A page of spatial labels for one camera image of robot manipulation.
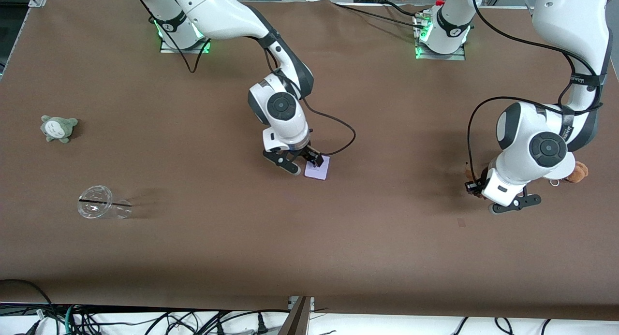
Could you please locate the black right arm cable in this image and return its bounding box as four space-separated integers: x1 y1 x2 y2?
131 0 357 157

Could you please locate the grey totoro plush toy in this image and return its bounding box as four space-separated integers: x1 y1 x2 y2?
40 115 79 144

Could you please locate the short black table cable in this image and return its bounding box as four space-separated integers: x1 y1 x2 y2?
384 0 428 16

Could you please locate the thick black floor cable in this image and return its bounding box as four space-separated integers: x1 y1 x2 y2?
0 279 54 309

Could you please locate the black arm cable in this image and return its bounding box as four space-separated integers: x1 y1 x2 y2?
467 0 605 183
131 0 357 157

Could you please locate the clear plastic cup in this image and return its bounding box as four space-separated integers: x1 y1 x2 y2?
77 185 133 219

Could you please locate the long black table cable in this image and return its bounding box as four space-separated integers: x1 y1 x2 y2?
333 3 421 26

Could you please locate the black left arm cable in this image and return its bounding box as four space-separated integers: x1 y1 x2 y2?
467 0 605 183

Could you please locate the dark wooden beam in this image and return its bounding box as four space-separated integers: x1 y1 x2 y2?
277 297 312 335

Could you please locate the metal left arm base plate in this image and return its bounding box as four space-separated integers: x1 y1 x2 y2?
415 14 466 61

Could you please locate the black drinking straw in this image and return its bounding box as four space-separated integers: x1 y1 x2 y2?
79 198 132 207

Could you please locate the silver metal clamp bracket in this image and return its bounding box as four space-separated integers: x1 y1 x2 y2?
288 296 315 312

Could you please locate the green floor cable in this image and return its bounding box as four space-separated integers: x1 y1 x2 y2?
64 304 78 335

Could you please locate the brown plush keychain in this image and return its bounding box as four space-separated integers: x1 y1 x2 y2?
549 161 589 187

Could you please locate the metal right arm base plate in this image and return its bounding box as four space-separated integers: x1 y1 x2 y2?
160 38 211 54

